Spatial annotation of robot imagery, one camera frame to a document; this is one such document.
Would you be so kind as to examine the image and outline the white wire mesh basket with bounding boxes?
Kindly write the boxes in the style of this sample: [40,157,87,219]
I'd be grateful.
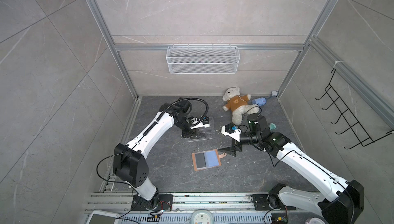
[166,45,241,74]

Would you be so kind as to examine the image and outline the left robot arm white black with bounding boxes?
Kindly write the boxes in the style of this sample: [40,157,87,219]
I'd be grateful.
[113,98,210,210]

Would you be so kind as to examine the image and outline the clear plastic card sleeves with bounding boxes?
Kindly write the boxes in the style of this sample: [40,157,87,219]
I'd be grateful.
[194,149,221,169]

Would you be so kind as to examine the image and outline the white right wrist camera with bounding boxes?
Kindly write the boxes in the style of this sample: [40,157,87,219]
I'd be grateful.
[221,123,242,142]

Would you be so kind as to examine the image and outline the aluminium rail front frame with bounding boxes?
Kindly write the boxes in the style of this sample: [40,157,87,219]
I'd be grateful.
[83,192,316,224]

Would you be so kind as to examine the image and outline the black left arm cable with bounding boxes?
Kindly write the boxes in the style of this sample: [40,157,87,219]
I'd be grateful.
[159,97,210,123]

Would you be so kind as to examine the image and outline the white teddy bear brown shirt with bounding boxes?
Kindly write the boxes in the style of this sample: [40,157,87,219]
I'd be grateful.
[223,87,260,125]

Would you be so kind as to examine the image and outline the white tablet device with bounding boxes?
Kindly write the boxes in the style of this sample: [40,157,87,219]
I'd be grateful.
[86,210,122,224]

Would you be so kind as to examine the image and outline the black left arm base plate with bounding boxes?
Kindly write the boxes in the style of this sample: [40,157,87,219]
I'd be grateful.
[131,194,173,212]

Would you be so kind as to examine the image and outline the clear acrylic tiered holder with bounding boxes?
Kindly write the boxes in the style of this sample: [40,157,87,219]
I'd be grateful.
[185,116,215,142]

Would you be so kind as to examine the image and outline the dark grey credit card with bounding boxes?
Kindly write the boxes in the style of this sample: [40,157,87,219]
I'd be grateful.
[195,153,206,169]

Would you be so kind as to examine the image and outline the black wire hook rack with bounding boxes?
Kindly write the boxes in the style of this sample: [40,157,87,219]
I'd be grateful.
[315,69,394,150]

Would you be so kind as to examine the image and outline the blue cat-shaped toy device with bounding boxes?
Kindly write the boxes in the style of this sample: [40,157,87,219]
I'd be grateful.
[251,97,267,107]

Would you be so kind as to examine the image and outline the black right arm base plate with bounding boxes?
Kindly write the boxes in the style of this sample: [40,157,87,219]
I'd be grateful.
[250,194,296,211]

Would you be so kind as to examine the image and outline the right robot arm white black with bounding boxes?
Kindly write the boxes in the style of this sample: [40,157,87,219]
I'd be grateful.
[221,113,364,224]

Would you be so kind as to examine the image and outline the white round timer device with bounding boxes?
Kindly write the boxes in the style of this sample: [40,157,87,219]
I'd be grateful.
[190,210,214,224]

